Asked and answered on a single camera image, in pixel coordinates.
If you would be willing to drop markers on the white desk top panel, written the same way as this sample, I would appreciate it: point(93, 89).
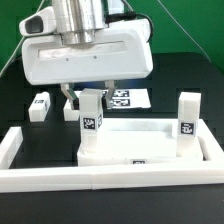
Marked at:
point(145, 141)

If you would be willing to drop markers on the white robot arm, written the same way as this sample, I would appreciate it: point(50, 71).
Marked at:
point(74, 41)

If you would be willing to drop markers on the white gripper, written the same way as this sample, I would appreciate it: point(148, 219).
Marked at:
point(120, 51)

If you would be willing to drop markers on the white L-shaped fence frame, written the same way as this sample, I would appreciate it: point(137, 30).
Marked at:
point(209, 171)

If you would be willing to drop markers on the fiducial marker sheet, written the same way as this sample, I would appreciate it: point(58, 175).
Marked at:
point(123, 99)

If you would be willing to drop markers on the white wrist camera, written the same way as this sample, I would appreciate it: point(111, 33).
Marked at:
point(40, 23)

